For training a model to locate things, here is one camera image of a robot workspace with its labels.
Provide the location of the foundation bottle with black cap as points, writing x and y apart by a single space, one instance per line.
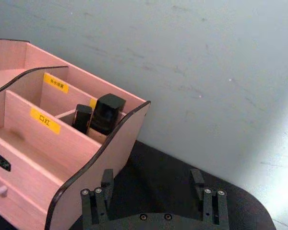
105 117

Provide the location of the black table cloth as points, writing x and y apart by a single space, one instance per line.
158 172

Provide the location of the black lipstick tube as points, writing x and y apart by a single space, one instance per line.
81 119

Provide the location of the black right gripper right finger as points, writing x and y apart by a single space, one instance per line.
197 182

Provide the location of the yellow label with four characters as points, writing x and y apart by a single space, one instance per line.
56 83

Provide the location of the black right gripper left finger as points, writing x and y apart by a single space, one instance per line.
107 184

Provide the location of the pink wooden desk organizer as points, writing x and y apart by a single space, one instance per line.
81 158

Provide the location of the pink wooden drawer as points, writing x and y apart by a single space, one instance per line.
16 206

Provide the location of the small yellow label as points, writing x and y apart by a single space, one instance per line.
92 103

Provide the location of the yellow label with two characters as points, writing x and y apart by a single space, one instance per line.
45 121

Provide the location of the black oval plaque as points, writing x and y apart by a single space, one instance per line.
0 161

